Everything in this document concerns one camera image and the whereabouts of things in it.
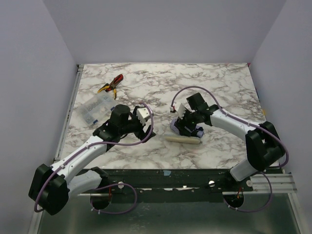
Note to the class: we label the lilac umbrella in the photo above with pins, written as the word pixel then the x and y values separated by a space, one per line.
pixel 186 129

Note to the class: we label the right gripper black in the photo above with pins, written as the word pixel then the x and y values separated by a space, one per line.
pixel 185 124

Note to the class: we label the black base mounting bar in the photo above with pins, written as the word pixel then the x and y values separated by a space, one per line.
pixel 182 185

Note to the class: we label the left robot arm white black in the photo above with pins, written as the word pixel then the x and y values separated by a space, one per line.
pixel 53 185

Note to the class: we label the blue tape piece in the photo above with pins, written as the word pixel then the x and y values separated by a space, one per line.
pixel 166 172

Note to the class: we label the clear plastic screw box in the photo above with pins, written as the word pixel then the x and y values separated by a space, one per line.
pixel 96 108

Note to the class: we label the beige zippered umbrella case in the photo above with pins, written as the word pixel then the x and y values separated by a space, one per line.
pixel 181 139

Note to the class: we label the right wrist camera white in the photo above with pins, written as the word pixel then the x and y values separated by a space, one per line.
pixel 181 110

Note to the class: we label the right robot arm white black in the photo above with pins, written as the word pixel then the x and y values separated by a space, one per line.
pixel 263 146

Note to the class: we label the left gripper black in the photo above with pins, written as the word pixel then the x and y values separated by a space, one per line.
pixel 140 128

